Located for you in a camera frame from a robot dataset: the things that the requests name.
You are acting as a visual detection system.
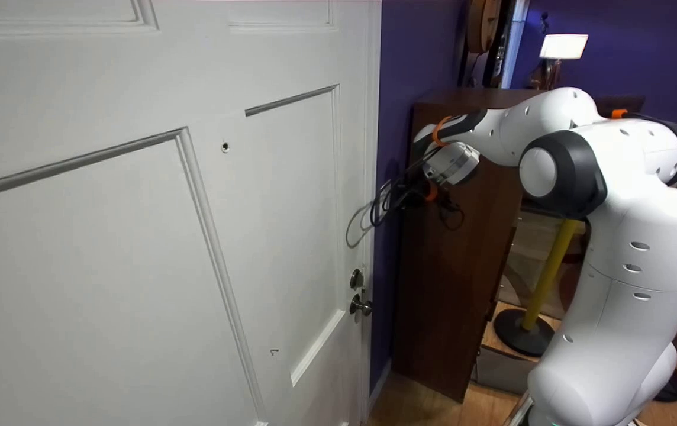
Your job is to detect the dark brown wooden cabinet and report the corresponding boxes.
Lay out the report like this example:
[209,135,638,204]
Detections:
[390,88,648,404]

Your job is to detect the blue and white board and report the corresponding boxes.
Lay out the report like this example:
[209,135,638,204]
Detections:
[498,0,533,90]

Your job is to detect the orange cable strap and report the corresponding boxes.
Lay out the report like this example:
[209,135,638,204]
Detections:
[430,117,452,150]

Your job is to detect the black cable bundle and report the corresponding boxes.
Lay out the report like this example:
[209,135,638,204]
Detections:
[343,162,467,250]

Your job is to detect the dark metal door knob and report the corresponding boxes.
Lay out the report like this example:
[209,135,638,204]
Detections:
[348,288,377,319]

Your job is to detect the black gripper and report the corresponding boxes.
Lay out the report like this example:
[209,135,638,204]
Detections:
[401,162,444,204]

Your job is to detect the brown cardboard sheets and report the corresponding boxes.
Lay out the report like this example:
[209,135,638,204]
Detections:
[464,0,509,90]

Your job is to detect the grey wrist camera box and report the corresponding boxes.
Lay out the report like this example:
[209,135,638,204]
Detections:
[422,140,483,189]

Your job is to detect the yellow pole with black base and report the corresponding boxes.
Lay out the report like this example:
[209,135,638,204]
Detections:
[491,217,586,359]

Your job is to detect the white panel door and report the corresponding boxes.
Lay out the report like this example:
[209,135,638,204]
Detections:
[0,0,384,426]

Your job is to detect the bright white lamp shade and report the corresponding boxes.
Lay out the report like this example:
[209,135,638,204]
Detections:
[538,30,591,62]

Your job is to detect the low wooden step platform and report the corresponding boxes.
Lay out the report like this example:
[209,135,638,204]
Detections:
[475,304,548,397]

